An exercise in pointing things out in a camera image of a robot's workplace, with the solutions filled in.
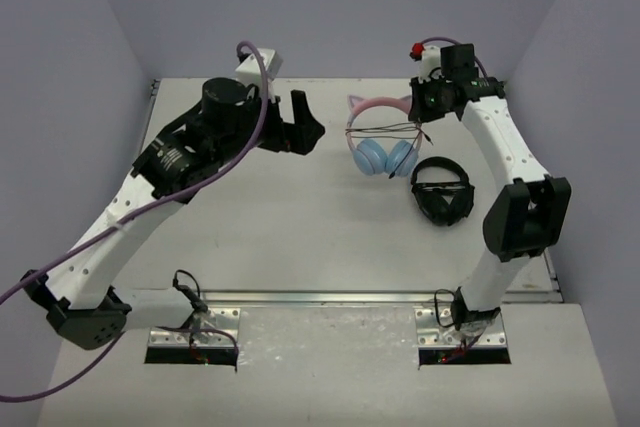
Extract thin black audio cable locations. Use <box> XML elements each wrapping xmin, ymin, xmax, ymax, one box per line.
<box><xmin>344</xmin><ymin>121</ymin><xmax>435</xmax><ymax>179</ymax></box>

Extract pink blue cat-ear headphones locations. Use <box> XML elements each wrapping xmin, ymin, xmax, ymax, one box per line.
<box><xmin>345</xmin><ymin>94</ymin><xmax>423</xmax><ymax>178</ymax></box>

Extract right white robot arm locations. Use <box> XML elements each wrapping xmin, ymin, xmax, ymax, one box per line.
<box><xmin>408</xmin><ymin>37</ymin><xmax>572</xmax><ymax>337</ymax></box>

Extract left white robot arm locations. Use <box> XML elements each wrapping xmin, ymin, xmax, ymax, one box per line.
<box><xmin>24</xmin><ymin>78</ymin><xmax>325</xmax><ymax>350</ymax></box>

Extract black headphones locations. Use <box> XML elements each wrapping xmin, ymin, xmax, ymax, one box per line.
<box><xmin>410</xmin><ymin>156</ymin><xmax>475</xmax><ymax>227</ymax></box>

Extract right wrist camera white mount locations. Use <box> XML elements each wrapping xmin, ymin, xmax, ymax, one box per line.
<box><xmin>410</xmin><ymin>42</ymin><xmax>441</xmax><ymax>81</ymax></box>

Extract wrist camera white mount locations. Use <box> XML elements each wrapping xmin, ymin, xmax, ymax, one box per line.
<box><xmin>410</xmin><ymin>42</ymin><xmax>441</xmax><ymax>81</ymax></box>
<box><xmin>234</xmin><ymin>48</ymin><xmax>284</xmax><ymax>98</ymax></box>

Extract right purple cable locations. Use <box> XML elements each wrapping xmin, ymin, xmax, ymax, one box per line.
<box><xmin>422</xmin><ymin>35</ymin><xmax>489</xmax><ymax>76</ymax></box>

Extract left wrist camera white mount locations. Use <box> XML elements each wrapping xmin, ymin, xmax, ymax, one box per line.
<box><xmin>234</xmin><ymin>48</ymin><xmax>284</xmax><ymax>98</ymax></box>

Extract left base black wire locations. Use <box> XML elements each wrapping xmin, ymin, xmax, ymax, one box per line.
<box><xmin>172</xmin><ymin>270</ymin><xmax>209</xmax><ymax>313</ymax></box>

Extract base black wire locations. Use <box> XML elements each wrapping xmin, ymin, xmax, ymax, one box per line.
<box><xmin>434</xmin><ymin>289</ymin><xmax>466</xmax><ymax>336</ymax></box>
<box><xmin>172</xmin><ymin>270</ymin><xmax>209</xmax><ymax>313</ymax></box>

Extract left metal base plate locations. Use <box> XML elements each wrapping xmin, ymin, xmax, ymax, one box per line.
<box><xmin>147</xmin><ymin>304</ymin><xmax>242</xmax><ymax>349</ymax></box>

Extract metal base plate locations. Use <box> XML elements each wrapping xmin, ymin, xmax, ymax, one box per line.
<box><xmin>147</xmin><ymin>304</ymin><xmax>242</xmax><ymax>349</ymax></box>
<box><xmin>414</xmin><ymin>305</ymin><xmax>508</xmax><ymax>350</ymax></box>

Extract aluminium table rail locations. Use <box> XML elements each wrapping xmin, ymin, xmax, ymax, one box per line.
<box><xmin>129</xmin><ymin>288</ymin><xmax>564</xmax><ymax>306</ymax></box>

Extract right base black wire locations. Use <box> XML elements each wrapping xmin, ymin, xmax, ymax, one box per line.
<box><xmin>434</xmin><ymin>289</ymin><xmax>466</xmax><ymax>336</ymax></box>

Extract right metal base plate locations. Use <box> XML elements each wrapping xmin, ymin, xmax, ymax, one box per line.
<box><xmin>414</xmin><ymin>305</ymin><xmax>508</xmax><ymax>350</ymax></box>

